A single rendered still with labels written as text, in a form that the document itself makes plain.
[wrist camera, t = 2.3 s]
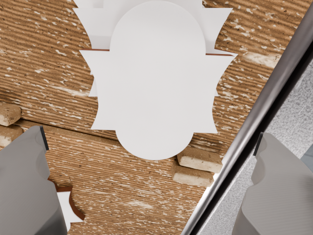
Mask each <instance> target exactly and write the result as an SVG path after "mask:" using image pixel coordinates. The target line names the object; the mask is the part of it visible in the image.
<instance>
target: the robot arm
mask: <svg viewBox="0 0 313 235"><path fill-rule="evenodd" d="M47 150H49V147H48V143H47V140H46V136H45V132H44V129H43V126H42V125H41V126H37V125H36V126H32V127H30V128H29V129H28V130H26V131H25V132H24V133H23V134H21V135H20V136H19V137H18V138H16V139H15V140H14V141H12V142H11V143H10V144H8V145H7V146H6V147H4V148H3V149H2V150H1V151H0V235H67V233H68V230H67V226H66V223H65V219H64V215H63V212H62V208H61V205H60V201H59V198H58V194H57V191H56V188H55V185H54V183H53V182H51V181H49V180H48V177H49V175H50V170H49V167H48V163H47V160H46V157H45V154H46V152H47ZM253 156H255V158H256V160H257V162H256V165H255V167H254V170H253V173H252V176H251V180H252V182H253V185H252V186H249V187H248V188H247V190H246V193H245V195H244V198H243V201H242V203H241V206H240V209H239V212H238V215H237V217H236V220H235V224H234V227H233V230H232V234H231V235H313V173H312V171H311V170H310V169H309V168H308V167H307V166H306V165H305V164H304V163H303V162H302V161H301V160H300V159H299V158H298V157H297V156H296V155H295V154H293V153H292V152H291V151H290V150H289V149H288V148H287V147H286V146H284V145H283V144H282V143H281V142H280V141H279V140H278V139H276V138H275V137H274V136H273V135H272V134H270V133H267V132H261V133H260V135H259V138H258V141H257V144H256V147H255V150H254V153H253Z"/></svg>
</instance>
